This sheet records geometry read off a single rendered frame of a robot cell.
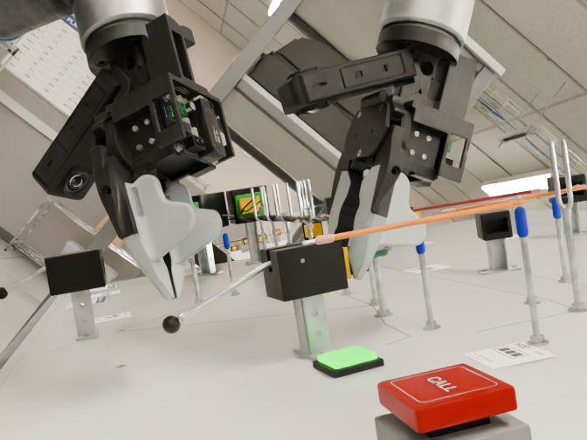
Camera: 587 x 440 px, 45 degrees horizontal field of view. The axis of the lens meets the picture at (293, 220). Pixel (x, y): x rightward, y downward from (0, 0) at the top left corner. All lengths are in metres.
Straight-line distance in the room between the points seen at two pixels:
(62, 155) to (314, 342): 0.25
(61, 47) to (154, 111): 7.83
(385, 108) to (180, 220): 0.19
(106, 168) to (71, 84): 7.72
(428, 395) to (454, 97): 0.34
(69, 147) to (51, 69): 7.72
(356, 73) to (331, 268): 0.16
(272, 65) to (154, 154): 1.10
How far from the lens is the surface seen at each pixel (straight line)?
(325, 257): 0.55
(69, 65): 8.29
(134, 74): 0.58
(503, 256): 0.87
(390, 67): 0.59
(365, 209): 0.56
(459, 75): 0.63
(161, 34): 0.57
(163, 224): 0.52
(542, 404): 0.42
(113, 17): 0.58
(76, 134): 0.59
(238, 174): 8.08
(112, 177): 0.53
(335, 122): 1.64
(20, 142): 8.24
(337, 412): 0.44
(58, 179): 0.60
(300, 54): 1.64
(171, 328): 0.54
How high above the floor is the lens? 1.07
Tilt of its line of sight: 7 degrees up
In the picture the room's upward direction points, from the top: 37 degrees clockwise
